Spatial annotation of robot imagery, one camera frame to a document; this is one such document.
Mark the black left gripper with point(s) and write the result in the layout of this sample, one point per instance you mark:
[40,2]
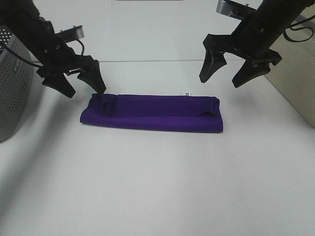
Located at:
[59,59]

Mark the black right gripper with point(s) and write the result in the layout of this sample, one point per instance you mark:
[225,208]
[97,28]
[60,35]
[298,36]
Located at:
[251,40]

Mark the purple towel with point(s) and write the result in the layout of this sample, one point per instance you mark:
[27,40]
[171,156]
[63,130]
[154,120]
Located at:
[179,113]

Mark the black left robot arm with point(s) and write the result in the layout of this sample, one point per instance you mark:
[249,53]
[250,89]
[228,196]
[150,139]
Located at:
[20,16]

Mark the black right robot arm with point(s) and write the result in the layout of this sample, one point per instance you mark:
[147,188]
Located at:
[278,15]

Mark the white towel label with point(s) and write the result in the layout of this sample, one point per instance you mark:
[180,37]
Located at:
[188,93]

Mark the grey perforated plastic basket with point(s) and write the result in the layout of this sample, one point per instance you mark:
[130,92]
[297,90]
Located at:
[15,82]

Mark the beige storage box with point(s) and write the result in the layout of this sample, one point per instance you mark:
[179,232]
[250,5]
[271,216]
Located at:
[294,75]

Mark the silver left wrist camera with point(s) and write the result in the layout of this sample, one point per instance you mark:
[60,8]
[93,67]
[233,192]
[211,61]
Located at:
[72,34]

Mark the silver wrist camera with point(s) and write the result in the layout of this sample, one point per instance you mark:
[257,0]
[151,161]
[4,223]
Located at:
[233,9]
[72,34]

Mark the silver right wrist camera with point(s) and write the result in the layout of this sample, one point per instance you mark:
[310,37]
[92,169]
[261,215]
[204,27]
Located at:
[233,9]

